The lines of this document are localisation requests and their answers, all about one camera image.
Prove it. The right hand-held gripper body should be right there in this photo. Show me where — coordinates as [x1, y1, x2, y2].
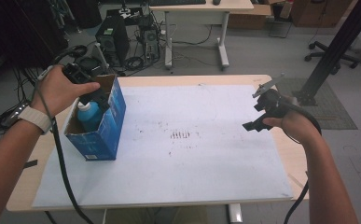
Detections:
[251, 72, 299, 120]

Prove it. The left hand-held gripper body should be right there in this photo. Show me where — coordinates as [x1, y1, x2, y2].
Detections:
[62, 41, 111, 105]

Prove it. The blue bottle with white cap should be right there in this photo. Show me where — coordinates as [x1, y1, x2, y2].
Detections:
[76, 101, 104, 133]

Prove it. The blue cardboard box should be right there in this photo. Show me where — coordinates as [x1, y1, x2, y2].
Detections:
[63, 74, 127, 162]

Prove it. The person's left hand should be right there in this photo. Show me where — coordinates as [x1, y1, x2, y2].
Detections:
[30, 63, 102, 119]

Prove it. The person's right hand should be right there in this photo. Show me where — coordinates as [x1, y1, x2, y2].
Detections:
[261, 96, 323, 147]

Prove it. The black computer tower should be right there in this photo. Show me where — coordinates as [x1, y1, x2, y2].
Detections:
[94, 15, 131, 68]

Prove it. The grey floor mat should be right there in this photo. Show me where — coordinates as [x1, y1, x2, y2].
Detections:
[275, 77, 358, 131]

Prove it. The white table mat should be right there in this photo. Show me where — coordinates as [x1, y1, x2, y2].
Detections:
[32, 84, 295, 209]

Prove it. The wristwatch with white band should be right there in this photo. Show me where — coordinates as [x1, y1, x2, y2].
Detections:
[7, 102, 57, 135]

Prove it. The open computer case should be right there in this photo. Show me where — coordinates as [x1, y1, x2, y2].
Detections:
[139, 26, 161, 63]

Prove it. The black office chair base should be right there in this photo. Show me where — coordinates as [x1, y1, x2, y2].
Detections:
[304, 40, 361, 76]

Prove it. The dark curtain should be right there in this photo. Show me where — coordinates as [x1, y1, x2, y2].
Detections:
[0, 0, 70, 92]

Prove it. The black metal stand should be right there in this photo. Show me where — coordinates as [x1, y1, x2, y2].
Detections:
[294, 0, 361, 107]

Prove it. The brown cardboard box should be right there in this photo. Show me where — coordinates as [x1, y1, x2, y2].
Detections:
[228, 4, 274, 31]

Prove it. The white table leg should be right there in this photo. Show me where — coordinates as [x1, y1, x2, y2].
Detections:
[228, 203, 243, 224]

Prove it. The black tape strip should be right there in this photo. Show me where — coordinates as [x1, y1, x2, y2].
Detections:
[22, 159, 39, 169]

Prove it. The brown wooden cabinet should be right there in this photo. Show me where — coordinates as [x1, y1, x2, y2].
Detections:
[289, 0, 354, 28]

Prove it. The black keyboard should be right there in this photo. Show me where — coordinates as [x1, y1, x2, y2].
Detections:
[149, 0, 207, 7]

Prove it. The white desk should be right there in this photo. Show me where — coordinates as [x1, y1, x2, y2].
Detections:
[149, 0, 256, 70]

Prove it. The small black cable coil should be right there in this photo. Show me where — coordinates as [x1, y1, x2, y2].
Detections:
[69, 44, 89, 59]

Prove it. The black cable coil by computers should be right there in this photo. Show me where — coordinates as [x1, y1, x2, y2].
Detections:
[123, 55, 146, 71]

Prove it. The thin grey cable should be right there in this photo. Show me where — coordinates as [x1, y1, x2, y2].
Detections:
[33, 64, 57, 126]

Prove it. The black wire rack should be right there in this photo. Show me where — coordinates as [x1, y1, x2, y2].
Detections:
[268, 14, 295, 39]

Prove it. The thick black right gripper cable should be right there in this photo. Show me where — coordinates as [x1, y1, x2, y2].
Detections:
[275, 99, 323, 224]

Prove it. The bundle of black floor cables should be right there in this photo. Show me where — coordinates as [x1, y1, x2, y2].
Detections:
[0, 66, 46, 136]

